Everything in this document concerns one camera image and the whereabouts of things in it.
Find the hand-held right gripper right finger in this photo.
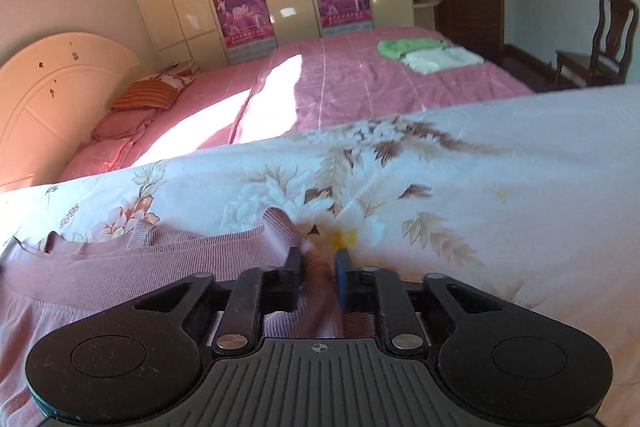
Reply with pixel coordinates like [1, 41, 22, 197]
[334, 248, 506, 356]

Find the pink pillow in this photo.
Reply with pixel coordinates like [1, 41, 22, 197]
[91, 107, 162, 142]

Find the cream arched headboard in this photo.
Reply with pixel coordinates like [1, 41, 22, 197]
[0, 32, 141, 194]

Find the folded white cloth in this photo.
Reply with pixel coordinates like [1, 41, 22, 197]
[402, 48, 485, 76]

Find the folded green cloth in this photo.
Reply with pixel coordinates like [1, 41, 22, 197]
[376, 38, 451, 62]

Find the striped orange pillow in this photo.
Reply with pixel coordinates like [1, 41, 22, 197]
[110, 74, 197, 112]

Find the pink long-sleeved sweater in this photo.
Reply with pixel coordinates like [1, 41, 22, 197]
[0, 207, 351, 427]

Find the floral white bed sheet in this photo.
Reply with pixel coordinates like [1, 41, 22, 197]
[0, 84, 640, 419]

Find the pink checked bedspread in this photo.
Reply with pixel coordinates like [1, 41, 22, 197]
[55, 26, 537, 184]

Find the dark wooden chair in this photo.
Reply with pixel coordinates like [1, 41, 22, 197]
[554, 0, 639, 88]

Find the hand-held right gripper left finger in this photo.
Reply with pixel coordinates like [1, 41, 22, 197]
[132, 247, 306, 356]

